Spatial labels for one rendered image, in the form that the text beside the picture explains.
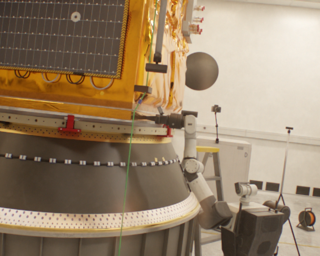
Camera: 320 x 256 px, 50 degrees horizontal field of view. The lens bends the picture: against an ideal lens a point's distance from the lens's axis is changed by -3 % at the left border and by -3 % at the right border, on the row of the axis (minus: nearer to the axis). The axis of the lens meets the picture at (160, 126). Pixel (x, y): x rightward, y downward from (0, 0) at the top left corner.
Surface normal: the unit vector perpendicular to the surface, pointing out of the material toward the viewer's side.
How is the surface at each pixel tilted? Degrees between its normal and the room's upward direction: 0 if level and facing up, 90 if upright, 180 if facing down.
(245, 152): 90
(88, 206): 62
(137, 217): 43
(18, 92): 90
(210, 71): 90
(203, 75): 90
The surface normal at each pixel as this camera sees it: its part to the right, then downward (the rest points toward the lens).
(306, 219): -0.89, -0.09
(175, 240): 0.86, 0.11
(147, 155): 0.74, -0.37
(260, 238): 0.43, 0.33
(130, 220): 0.49, -0.66
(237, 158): -0.14, 0.01
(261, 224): 0.47, 0.07
